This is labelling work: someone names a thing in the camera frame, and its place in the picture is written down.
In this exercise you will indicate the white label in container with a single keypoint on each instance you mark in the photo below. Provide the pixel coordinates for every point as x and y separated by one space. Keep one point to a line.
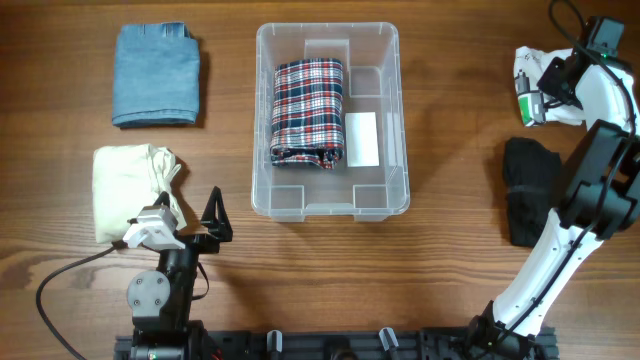
361 139

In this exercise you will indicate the black garment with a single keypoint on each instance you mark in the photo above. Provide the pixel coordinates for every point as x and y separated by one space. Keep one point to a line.
529 171

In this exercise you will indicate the folded cream cloth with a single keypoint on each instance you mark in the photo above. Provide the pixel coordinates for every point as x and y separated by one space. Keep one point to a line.
124 180

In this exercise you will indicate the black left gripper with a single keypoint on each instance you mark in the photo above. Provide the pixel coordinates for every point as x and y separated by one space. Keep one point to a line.
219 229

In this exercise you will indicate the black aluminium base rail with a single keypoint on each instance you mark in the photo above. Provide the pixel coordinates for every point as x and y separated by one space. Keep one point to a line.
425 344

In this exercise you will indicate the clear plastic storage container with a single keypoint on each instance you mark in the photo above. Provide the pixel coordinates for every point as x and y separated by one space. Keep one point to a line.
370 53

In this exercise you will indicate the plaid flannel shirt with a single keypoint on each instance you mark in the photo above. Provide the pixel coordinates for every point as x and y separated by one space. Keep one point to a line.
306 120

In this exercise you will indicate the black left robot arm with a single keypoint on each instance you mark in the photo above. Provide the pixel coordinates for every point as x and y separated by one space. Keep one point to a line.
161 299

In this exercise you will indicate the white printed t-shirt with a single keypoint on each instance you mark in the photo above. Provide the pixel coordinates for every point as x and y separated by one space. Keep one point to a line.
600 93

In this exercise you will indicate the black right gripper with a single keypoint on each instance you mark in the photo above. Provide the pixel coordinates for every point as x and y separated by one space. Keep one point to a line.
547 82

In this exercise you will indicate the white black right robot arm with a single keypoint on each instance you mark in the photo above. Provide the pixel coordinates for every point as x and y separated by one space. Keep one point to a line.
596 196

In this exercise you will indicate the folded blue denim jeans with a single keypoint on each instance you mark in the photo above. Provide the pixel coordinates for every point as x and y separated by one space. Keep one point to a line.
156 76

